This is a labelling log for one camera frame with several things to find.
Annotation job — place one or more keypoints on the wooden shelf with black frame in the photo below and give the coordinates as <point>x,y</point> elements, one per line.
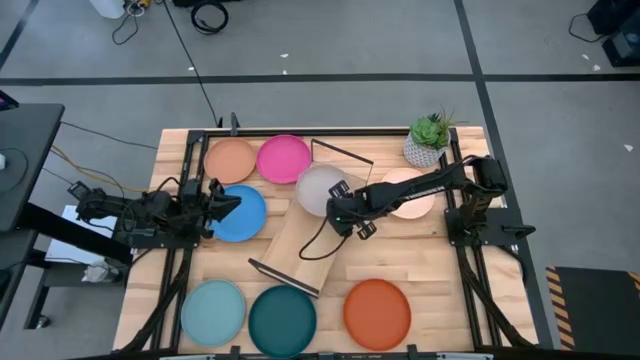
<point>295,250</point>

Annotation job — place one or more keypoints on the pale pink plate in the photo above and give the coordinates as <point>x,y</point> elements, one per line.
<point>415,210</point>

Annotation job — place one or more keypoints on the black mat with hazard stripes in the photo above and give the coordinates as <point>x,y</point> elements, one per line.
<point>600,310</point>

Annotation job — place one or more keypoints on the white flat box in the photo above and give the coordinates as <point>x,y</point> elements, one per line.
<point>65,250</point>

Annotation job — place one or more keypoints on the black equipment case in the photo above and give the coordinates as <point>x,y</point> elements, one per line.
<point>615,15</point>
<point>625,50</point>

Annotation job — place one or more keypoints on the black desk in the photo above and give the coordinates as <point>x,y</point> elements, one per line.
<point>25,160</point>

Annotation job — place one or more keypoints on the dark teal plate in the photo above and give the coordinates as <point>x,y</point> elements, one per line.
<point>282,321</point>

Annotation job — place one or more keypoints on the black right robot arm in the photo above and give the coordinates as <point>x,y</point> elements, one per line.
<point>415,187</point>

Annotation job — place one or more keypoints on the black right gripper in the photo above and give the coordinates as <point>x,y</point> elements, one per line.
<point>345,212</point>

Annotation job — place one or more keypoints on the succulent in white patterned pot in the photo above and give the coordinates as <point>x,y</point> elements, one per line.
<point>422,150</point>

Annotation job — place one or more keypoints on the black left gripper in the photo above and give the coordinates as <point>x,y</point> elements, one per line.
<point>195,205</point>

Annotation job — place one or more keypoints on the black table rig frame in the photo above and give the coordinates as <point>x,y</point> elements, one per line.
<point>300,133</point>

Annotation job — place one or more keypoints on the blue plate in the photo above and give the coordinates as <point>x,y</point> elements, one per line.
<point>245,220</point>

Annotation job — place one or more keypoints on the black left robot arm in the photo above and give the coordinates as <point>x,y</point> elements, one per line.
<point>130,205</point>

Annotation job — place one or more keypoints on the light teal plate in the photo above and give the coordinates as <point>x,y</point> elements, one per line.
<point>213,313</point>

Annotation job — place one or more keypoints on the white container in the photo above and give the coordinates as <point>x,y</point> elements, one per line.
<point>107,7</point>

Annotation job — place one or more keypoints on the grey plate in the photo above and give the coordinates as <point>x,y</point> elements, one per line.
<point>315,190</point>

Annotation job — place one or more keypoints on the light orange plate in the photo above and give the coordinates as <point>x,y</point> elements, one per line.
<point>230,160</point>

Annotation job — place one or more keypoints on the grey plastic bag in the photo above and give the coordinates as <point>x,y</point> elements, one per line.
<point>100,272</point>

